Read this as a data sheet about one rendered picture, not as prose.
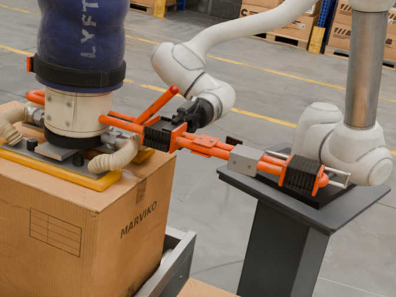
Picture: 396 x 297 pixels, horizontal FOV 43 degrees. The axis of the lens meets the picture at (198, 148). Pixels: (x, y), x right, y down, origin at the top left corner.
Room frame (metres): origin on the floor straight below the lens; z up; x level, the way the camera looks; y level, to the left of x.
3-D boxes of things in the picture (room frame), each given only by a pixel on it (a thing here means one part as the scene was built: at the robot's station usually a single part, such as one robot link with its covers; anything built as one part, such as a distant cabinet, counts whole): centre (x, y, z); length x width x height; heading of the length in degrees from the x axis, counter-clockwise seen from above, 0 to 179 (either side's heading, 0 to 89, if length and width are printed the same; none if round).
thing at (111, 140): (1.24, 0.33, 1.02); 0.34 x 0.25 x 0.06; 72
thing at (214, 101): (1.38, 0.00, 1.09); 0.09 x 0.06 x 0.09; 72
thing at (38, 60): (1.24, 0.33, 1.20); 0.23 x 0.23 x 0.04
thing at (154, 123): (1.16, 0.09, 1.08); 0.10 x 0.08 x 0.06; 162
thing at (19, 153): (1.15, 0.35, 0.98); 0.34 x 0.10 x 0.05; 72
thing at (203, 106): (1.31, 0.02, 1.09); 0.09 x 0.07 x 0.08; 162
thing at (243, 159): (1.10, -0.12, 1.08); 0.07 x 0.07 x 0.04; 72
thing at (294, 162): (1.05, -0.24, 1.09); 0.08 x 0.07 x 0.05; 72
